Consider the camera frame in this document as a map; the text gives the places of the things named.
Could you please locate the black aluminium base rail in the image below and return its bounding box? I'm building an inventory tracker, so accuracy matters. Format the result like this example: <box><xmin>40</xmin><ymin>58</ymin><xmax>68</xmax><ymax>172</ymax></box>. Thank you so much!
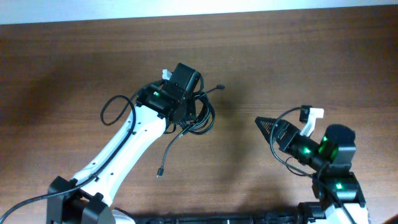
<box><xmin>112</xmin><ymin>202</ymin><xmax>327</xmax><ymax>224</ymax></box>

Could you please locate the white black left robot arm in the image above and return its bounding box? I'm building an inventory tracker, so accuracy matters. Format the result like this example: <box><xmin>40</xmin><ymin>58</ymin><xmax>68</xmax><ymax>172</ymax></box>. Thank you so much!
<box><xmin>46</xmin><ymin>63</ymin><xmax>204</xmax><ymax>223</ymax></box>

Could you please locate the black USB cable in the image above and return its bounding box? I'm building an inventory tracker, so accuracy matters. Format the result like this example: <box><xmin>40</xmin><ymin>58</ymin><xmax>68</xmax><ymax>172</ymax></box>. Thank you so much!
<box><xmin>156</xmin><ymin>83</ymin><xmax>226</xmax><ymax>179</ymax></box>

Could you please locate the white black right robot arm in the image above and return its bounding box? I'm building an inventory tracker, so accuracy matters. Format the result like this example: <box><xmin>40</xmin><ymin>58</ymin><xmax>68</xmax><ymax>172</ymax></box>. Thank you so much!
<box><xmin>255</xmin><ymin>114</ymin><xmax>369</xmax><ymax>223</ymax></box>

